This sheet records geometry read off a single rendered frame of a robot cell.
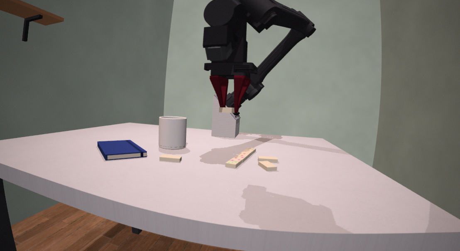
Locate grey mug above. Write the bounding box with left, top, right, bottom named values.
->
left=159, top=116, right=187, bottom=150

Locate blue notebook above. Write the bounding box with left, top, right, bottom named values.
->
left=97, top=140, right=147, bottom=160

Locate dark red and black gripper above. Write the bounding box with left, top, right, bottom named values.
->
left=204, top=62, right=257, bottom=113

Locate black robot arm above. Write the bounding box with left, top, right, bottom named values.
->
left=203, top=0, right=316, bottom=108

